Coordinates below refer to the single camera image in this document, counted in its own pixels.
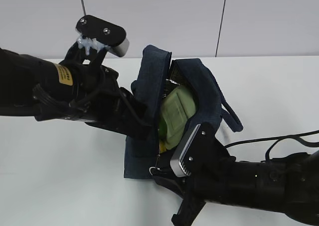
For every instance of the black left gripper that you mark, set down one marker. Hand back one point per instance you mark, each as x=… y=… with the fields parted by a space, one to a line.
x=90 y=93

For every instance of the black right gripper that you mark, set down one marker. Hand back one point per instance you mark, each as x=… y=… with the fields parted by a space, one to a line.
x=255 y=185

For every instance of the dark blue lunch bag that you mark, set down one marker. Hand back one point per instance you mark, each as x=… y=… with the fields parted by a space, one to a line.
x=148 y=89

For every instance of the yellow pear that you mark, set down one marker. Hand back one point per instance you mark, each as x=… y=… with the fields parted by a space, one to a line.
x=162 y=147

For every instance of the green lidded glass container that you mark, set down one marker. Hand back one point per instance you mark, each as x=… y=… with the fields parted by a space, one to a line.
x=176 y=109

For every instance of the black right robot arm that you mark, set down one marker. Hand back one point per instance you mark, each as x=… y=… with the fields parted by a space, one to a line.
x=286 y=185

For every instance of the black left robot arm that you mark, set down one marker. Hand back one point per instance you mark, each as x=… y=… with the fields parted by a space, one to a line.
x=16 y=79

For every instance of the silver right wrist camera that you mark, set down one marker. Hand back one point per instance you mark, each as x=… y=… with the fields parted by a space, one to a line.
x=198 y=148

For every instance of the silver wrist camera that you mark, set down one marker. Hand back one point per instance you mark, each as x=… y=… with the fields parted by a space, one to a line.
x=98 y=34
x=198 y=148

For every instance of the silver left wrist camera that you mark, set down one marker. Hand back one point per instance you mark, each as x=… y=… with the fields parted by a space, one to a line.
x=98 y=34

